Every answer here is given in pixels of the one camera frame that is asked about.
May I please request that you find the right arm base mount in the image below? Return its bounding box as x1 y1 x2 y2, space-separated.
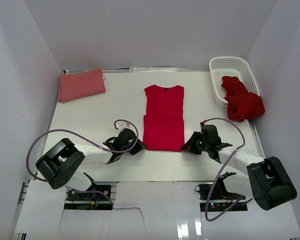
194 183 248 213

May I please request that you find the dark red crumpled t shirt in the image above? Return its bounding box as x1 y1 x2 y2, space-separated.
221 76 266 122

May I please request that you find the white plastic perforated basket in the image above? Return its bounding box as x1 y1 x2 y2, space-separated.
208 56 261 108

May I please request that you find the bright red t shirt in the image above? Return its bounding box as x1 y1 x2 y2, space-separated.
143 85 185 152

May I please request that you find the folded salmon pink t shirt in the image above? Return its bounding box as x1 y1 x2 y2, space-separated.
58 68 106 103

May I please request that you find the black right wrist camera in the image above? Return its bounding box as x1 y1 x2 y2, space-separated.
201 124 219 142

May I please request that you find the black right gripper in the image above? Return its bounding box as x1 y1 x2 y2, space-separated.
181 132 210 156

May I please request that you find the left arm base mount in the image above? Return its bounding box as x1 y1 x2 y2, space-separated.
64 184 113 211

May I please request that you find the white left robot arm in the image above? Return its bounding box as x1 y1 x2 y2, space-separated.
36 137 147 200

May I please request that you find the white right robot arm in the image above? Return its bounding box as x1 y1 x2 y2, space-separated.
181 131 297 211

